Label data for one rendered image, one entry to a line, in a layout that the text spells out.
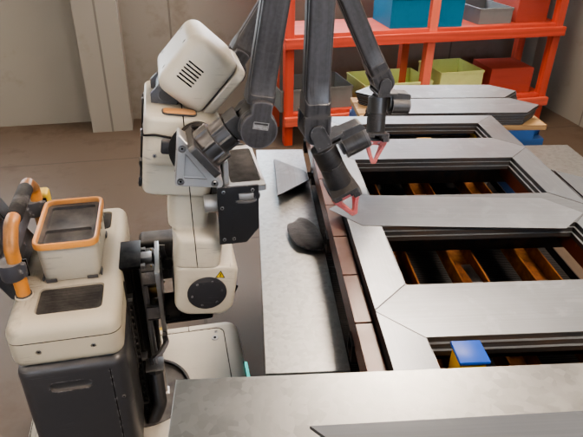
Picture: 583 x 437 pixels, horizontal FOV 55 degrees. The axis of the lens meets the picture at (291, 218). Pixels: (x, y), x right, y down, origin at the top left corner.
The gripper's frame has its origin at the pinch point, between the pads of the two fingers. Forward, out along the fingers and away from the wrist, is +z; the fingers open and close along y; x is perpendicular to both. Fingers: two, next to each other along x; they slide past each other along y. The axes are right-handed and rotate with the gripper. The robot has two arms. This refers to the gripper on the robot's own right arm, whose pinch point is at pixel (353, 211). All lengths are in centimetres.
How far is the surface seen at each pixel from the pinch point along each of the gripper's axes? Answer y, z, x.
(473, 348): -38.7, 14.6, -7.4
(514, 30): 275, 117, -184
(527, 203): 18, 39, -50
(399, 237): 11.3, 23.1, -9.3
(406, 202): 25.2, 24.0, -17.1
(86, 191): 219, 50, 132
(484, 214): 14.1, 32.3, -34.8
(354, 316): -18.3, 13.0, 10.9
